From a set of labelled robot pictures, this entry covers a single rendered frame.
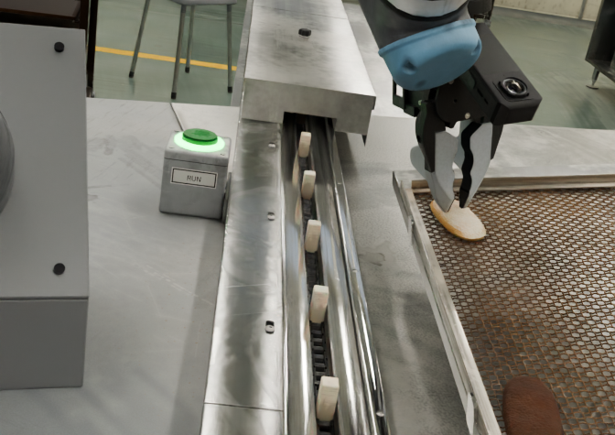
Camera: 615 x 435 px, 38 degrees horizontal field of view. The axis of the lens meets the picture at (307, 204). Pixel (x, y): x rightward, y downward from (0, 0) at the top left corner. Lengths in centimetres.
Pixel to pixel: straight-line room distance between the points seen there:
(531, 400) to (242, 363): 21
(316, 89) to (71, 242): 59
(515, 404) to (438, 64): 26
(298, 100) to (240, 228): 36
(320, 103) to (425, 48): 54
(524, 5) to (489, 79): 733
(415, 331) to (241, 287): 18
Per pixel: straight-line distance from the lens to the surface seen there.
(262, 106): 121
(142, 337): 78
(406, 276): 95
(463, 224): 88
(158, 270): 88
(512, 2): 810
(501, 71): 81
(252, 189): 99
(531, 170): 106
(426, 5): 66
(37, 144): 72
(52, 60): 76
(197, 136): 99
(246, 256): 84
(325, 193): 104
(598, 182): 103
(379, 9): 69
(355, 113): 122
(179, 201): 100
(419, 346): 83
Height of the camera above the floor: 124
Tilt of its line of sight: 23 degrees down
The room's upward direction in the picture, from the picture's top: 10 degrees clockwise
